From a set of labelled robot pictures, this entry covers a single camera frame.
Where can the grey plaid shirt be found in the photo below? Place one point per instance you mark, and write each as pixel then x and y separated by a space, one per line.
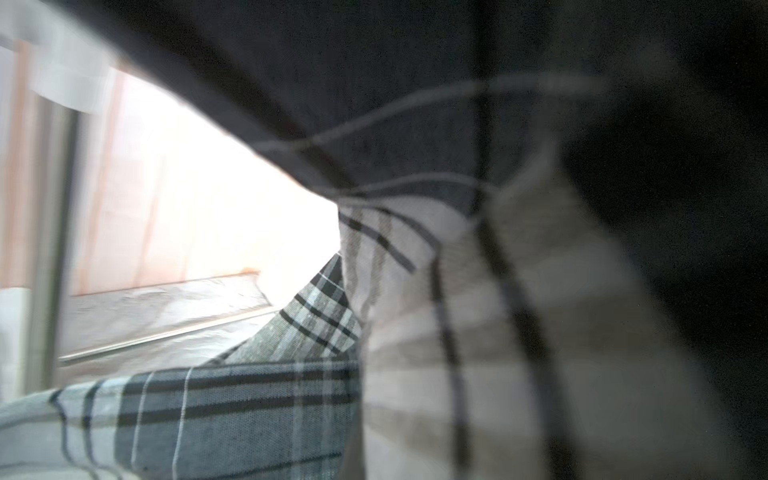
pixel 553 215
pixel 281 405

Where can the metal clothes rack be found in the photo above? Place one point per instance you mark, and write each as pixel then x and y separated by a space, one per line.
pixel 130 223

